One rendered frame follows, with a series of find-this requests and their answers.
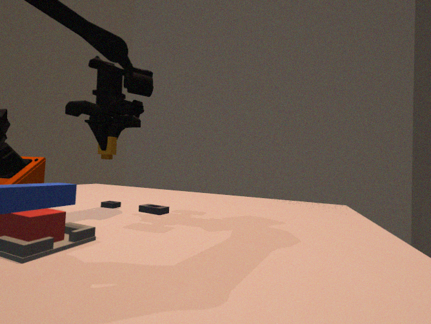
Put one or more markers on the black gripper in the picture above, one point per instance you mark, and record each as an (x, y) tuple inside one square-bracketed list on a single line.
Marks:
[(101, 121)]

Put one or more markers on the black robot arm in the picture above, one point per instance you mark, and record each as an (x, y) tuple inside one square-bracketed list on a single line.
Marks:
[(114, 48)]

